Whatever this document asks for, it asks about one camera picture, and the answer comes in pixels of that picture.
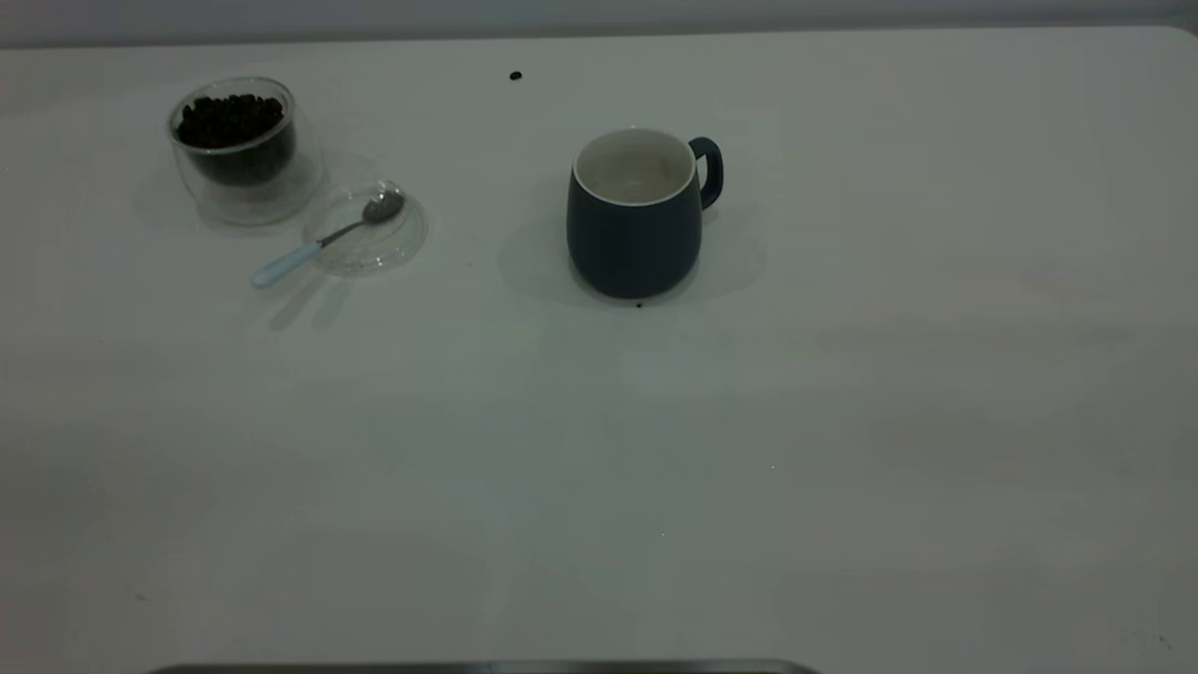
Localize dark grey ceramic mug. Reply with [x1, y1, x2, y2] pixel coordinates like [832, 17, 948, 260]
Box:
[566, 127, 724, 300]

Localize metal spoon with white handle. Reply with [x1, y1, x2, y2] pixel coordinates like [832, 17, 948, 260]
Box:
[250, 190, 406, 289]

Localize clear round glass lid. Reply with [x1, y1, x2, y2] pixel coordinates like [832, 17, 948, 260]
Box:
[301, 181, 430, 278]

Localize dark coffee beans pile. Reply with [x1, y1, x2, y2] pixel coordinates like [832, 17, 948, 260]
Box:
[176, 93, 298, 185]

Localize clear glass jar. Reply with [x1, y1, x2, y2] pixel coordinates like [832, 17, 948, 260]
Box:
[167, 76, 326, 226]

